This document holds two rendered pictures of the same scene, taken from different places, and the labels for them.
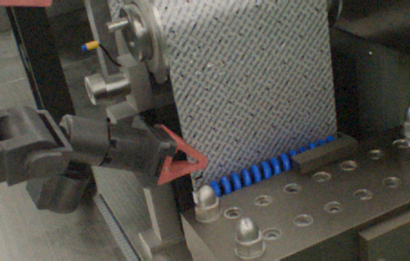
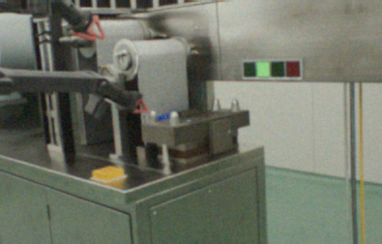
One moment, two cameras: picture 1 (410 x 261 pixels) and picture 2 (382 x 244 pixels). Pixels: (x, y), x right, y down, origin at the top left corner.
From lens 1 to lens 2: 0.99 m
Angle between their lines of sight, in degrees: 30
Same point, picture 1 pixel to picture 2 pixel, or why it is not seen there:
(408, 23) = (212, 68)
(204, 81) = (148, 77)
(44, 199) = (95, 110)
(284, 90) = (172, 88)
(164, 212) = (124, 140)
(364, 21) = (194, 74)
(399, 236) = (220, 125)
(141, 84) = (121, 81)
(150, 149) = (132, 96)
